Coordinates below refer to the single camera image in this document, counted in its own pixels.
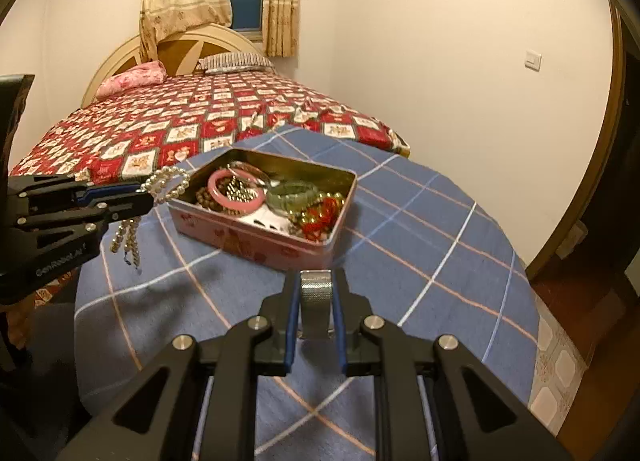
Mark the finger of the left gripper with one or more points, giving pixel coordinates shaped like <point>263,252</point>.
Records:
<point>117,213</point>
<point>127,193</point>

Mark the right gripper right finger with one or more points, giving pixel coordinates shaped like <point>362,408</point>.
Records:
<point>433,399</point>

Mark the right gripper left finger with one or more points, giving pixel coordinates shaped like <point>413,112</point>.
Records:
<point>197,393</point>

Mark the gold metal bangle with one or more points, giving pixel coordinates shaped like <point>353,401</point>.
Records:
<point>249,174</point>

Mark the red patchwork bedspread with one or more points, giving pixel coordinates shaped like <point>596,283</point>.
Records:
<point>132,134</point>

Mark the pink jade bangle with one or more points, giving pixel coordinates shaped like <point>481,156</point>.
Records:
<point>232,194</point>

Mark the pink pillow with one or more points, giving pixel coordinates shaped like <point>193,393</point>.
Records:
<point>144,74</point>

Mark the paper cards in tin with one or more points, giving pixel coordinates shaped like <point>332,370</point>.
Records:
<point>266,218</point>

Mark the pink metal tin box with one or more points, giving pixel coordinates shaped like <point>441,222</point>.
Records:
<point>314,197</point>

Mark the striped pillow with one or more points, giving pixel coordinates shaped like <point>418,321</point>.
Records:
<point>231,62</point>

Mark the cream wooden headboard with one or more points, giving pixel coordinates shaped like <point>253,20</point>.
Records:
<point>179,53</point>

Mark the white wall switch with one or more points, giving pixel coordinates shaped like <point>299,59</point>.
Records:
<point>532,60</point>

